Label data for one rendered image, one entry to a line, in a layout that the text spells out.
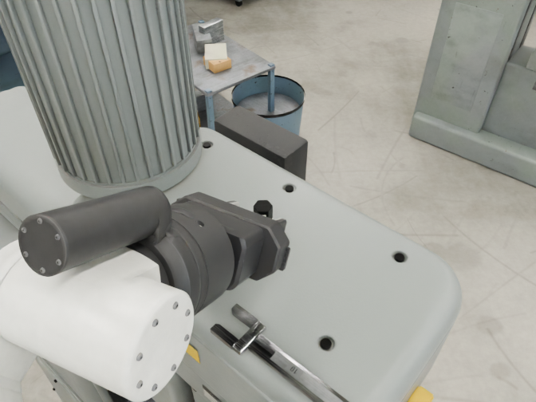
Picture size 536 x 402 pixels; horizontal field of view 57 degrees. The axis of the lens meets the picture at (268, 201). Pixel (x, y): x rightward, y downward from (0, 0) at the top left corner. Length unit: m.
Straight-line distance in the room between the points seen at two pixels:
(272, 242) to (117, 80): 0.24
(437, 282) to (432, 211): 2.85
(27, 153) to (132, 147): 0.43
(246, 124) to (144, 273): 0.76
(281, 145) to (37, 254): 0.74
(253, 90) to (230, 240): 3.01
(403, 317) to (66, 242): 0.37
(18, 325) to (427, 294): 0.40
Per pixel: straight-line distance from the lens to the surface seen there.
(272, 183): 0.65
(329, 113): 4.14
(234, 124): 1.04
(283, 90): 3.40
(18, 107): 1.15
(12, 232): 1.17
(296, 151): 0.98
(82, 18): 0.52
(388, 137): 3.96
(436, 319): 0.55
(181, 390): 0.91
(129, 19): 0.53
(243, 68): 3.05
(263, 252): 0.44
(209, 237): 0.37
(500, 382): 2.82
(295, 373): 0.48
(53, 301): 0.30
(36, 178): 0.95
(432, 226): 3.32
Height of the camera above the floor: 2.33
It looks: 45 degrees down
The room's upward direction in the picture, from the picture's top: straight up
